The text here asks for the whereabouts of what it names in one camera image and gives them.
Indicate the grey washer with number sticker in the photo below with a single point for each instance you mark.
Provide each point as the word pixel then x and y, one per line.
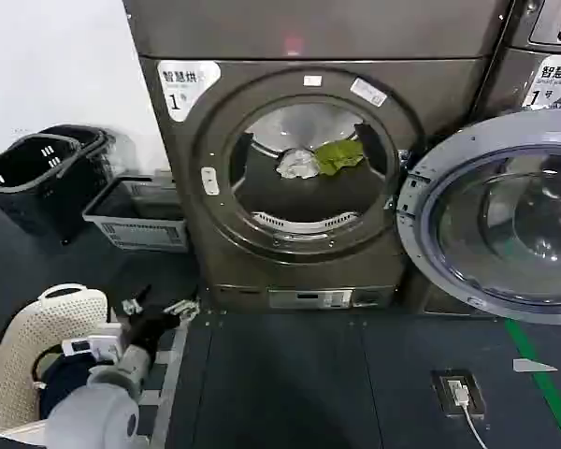
pixel 509 75

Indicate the black plastic laundry basket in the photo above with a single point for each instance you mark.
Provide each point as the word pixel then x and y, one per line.
pixel 91 140
pixel 23 187

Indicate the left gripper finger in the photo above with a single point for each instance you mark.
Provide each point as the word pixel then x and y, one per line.
pixel 138 299
pixel 182 308

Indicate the dark clothing in basket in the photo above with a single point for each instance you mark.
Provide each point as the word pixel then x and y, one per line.
pixel 67 379

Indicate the white perforated laundry basket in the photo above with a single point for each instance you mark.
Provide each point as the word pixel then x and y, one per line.
pixel 42 322

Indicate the green floor tape line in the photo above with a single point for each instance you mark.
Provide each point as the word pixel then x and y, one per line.
pixel 537 374

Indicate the white floor tape piece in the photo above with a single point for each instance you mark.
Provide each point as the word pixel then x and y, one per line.
pixel 530 365

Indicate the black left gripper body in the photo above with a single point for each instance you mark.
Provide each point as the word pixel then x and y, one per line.
pixel 149 329

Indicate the round glass dryer door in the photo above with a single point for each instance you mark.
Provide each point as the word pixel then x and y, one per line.
pixel 453 224

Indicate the grey dryer with open drum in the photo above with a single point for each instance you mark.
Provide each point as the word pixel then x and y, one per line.
pixel 308 37

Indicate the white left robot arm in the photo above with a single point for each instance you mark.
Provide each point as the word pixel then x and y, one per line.
pixel 98 407

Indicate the black floor power socket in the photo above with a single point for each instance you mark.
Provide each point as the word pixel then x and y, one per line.
pixel 477 397

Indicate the white crumpled cloth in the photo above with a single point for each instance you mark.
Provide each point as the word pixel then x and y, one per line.
pixel 297 163

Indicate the grey plastic slatted basket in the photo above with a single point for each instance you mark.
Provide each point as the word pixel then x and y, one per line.
pixel 135 234

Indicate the green crumpled cloth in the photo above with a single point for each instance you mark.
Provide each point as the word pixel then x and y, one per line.
pixel 339 156

